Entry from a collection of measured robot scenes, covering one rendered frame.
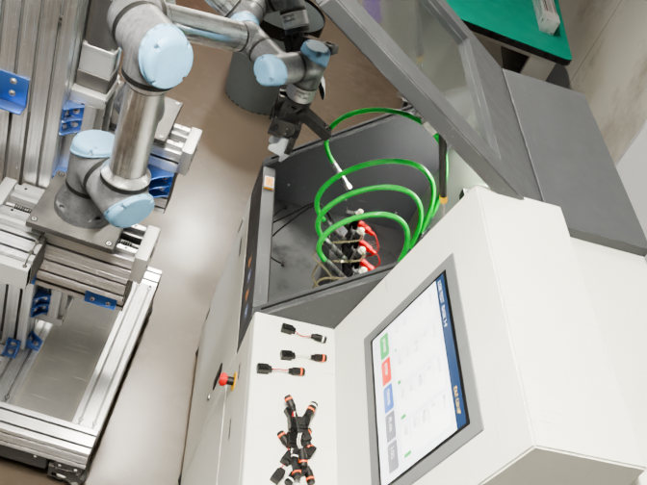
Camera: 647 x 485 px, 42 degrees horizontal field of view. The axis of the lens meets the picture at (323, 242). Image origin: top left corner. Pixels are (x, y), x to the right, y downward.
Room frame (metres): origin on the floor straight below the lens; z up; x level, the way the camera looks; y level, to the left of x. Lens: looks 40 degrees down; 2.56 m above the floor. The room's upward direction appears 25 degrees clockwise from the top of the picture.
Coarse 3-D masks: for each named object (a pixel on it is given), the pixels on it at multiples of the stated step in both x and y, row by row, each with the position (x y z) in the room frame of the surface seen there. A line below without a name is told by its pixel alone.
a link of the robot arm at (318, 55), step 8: (312, 40) 1.88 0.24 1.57; (304, 48) 1.84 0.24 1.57; (312, 48) 1.84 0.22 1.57; (320, 48) 1.86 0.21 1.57; (304, 56) 1.82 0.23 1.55; (312, 56) 1.83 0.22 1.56; (320, 56) 1.83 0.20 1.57; (328, 56) 1.85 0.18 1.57; (312, 64) 1.82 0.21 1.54; (320, 64) 1.83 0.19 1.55; (312, 72) 1.82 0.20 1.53; (320, 72) 1.84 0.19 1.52; (304, 80) 1.81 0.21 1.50; (312, 80) 1.83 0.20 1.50; (320, 80) 1.85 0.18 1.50; (304, 88) 1.83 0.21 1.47; (312, 88) 1.84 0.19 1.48
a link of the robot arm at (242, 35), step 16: (128, 0) 1.50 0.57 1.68; (144, 0) 1.63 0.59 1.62; (160, 0) 1.60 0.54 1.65; (112, 16) 1.47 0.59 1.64; (176, 16) 1.62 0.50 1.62; (192, 16) 1.67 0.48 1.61; (208, 16) 1.72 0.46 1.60; (192, 32) 1.65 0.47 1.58; (208, 32) 1.69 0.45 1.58; (224, 32) 1.74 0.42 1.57; (240, 32) 1.78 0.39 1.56; (256, 32) 1.83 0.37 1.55; (224, 48) 1.75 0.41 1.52; (240, 48) 1.78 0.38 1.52
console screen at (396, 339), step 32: (448, 256) 1.50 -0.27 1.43; (416, 288) 1.48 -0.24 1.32; (448, 288) 1.41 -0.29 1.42; (384, 320) 1.47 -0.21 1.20; (416, 320) 1.39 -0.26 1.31; (448, 320) 1.33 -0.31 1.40; (384, 352) 1.38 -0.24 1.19; (416, 352) 1.31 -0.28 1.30; (448, 352) 1.25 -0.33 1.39; (384, 384) 1.30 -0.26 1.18; (416, 384) 1.24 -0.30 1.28; (448, 384) 1.18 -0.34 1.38; (384, 416) 1.22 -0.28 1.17; (416, 416) 1.17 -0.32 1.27; (448, 416) 1.12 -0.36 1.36; (480, 416) 1.08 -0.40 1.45; (384, 448) 1.14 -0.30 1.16; (416, 448) 1.10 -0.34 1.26; (448, 448) 1.05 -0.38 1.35; (384, 480) 1.07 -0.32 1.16; (416, 480) 1.04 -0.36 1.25
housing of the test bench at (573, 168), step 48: (528, 96) 2.26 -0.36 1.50; (576, 96) 2.40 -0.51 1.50; (528, 144) 2.00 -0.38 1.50; (576, 144) 2.12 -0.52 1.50; (576, 192) 1.87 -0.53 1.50; (624, 192) 1.98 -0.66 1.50; (576, 240) 1.72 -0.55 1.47; (624, 240) 1.77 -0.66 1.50; (624, 288) 1.62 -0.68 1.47; (624, 336) 1.45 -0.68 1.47; (624, 384) 1.30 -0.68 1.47
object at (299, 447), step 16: (288, 400) 1.28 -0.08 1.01; (288, 416) 1.25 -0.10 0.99; (304, 416) 1.26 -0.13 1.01; (288, 432) 1.20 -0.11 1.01; (304, 432) 1.22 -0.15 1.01; (288, 448) 1.17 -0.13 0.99; (304, 448) 1.17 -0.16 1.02; (288, 464) 1.13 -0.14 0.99; (304, 464) 1.13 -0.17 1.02; (272, 480) 1.08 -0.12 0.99; (288, 480) 1.09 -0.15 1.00
